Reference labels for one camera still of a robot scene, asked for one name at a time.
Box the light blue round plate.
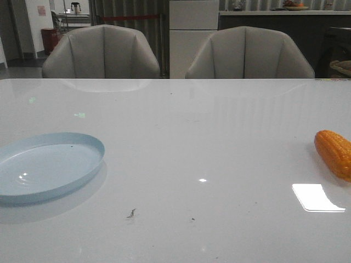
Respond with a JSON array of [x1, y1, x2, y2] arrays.
[[1, 132, 105, 205]]

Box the orange toy corn cob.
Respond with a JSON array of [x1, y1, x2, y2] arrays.
[[314, 130, 350, 182]]

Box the right grey upholstered chair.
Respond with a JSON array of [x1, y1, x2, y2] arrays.
[[185, 26, 315, 79]]

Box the grey upholstered chair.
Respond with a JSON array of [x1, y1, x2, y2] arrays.
[[185, 26, 315, 79], [42, 25, 160, 79]]

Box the left grey upholstered chair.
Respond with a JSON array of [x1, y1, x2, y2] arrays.
[[42, 25, 160, 79]]

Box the white cabinet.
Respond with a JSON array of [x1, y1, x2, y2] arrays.
[[169, 1, 219, 79]]

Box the red barrier belt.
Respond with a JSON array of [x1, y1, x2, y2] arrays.
[[101, 14, 160, 21]]

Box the metal background table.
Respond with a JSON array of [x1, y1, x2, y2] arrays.
[[56, 13, 91, 31]]

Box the red bin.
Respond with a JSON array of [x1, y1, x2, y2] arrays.
[[41, 28, 59, 55]]

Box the dark counter with light top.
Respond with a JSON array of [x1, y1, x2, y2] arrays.
[[218, 10, 350, 70]]

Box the fruit bowl on counter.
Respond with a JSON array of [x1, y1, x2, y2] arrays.
[[282, 0, 309, 11]]

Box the dark chair at right edge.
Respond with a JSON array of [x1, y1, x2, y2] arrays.
[[315, 27, 350, 78]]

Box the pink wall notice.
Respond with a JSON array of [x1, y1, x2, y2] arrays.
[[37, 5, 46, 16]]

